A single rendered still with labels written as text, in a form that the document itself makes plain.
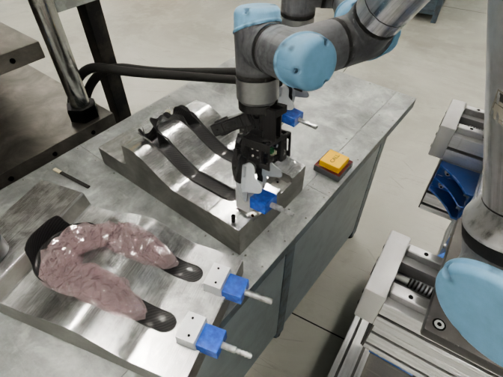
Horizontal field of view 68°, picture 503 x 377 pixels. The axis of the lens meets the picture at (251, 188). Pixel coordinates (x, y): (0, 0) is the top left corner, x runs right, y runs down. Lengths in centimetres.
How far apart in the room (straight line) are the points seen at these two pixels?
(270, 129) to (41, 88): 111
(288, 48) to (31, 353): 70
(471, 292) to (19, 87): 156
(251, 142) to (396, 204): 157
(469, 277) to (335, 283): 144
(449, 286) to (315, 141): 83
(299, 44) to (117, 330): 55
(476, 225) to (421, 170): 207
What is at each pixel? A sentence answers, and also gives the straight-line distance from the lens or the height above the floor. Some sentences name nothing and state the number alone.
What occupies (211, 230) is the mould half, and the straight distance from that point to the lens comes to 87.
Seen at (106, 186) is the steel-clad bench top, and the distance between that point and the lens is 106.
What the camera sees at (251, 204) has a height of 93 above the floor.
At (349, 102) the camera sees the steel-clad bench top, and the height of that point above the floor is 80.
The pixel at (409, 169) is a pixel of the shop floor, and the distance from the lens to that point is 241.
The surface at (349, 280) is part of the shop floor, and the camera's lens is 180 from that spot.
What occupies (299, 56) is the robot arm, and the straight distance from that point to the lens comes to 51.
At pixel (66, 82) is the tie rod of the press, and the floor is 93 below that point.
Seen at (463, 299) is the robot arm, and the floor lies 121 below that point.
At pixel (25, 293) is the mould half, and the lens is 84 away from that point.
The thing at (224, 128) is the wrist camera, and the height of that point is 107.
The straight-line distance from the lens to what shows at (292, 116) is 99.
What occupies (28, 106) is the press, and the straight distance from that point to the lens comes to 152.
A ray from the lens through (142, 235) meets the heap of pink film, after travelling 78.
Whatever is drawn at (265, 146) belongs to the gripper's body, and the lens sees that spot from 66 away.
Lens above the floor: 151
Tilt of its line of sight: 46 degrees down
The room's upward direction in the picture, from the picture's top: straight up
